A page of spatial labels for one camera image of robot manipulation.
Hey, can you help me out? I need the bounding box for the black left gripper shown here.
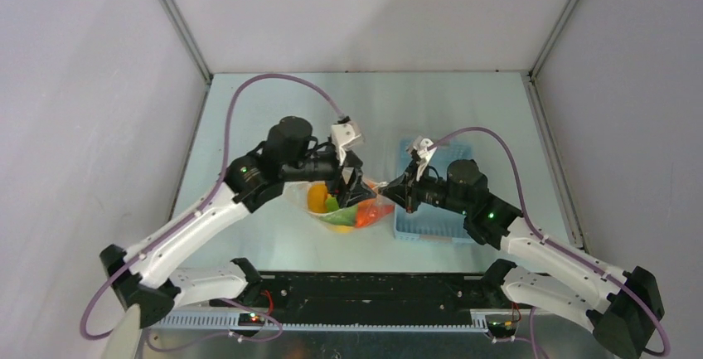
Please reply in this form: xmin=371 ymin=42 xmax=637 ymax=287
xmin=282 ymin=144 xmax=376 ymax=207

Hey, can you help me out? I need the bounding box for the green pepper stem piece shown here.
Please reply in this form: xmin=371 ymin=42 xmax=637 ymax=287
xmin=321 ymin=196 xmax=359 ymax=226

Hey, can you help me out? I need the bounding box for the orange yellow bell pepper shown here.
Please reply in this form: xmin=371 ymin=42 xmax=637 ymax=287
xmin=307 ymin=183 xmax=329 ymax=214

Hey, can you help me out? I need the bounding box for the yellow lemon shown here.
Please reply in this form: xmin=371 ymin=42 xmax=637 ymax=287
xmin=328 ymin=225 xmax=356 ymax=234

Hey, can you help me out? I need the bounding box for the clear dotted zip top bag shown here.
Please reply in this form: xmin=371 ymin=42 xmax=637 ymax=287
xmin=284 ymin=182 xmax=395 ymax=233

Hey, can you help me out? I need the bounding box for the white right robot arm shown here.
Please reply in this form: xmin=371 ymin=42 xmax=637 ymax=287
xmin=378 ymin=159 xmax=664 ymax=358

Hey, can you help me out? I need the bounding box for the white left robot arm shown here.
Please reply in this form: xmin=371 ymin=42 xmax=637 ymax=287
xmin=99 ymin=116 xmax=376 ymax=328

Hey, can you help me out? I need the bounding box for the light blue plastic basket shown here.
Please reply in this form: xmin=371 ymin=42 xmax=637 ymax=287
xmin=393 ymin=141 xmax=474 ymax=245

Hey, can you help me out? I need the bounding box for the left circuit board with leds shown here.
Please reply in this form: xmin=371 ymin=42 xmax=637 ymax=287
xmin=237 ymin=312 xmax=269 ymax=327

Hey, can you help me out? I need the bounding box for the circuit board with leds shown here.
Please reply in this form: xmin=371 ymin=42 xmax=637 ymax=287
xmin=485 ymin=320 xmax=520 ymax=343
xmin=237 ymin=312 xmax=269 ymax=327

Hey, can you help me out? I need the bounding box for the right circuit board with leds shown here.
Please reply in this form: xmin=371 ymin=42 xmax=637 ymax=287
xmin=485 ymin=320 xmax=520 ymax=343

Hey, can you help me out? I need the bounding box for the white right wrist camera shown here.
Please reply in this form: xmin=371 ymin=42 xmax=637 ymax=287
xmin=406 ymin=136 xmax=437 ymax=182

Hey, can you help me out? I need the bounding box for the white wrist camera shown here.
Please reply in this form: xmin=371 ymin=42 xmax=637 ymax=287
xmin=406 ymin=136 xmax=437 ymax=182
xmin=330 ymin=116 xmax=364 ymax=165

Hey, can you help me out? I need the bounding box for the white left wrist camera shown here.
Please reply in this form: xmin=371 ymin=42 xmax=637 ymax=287
xmin=330 ymin=116 xmax=364 ymax=165

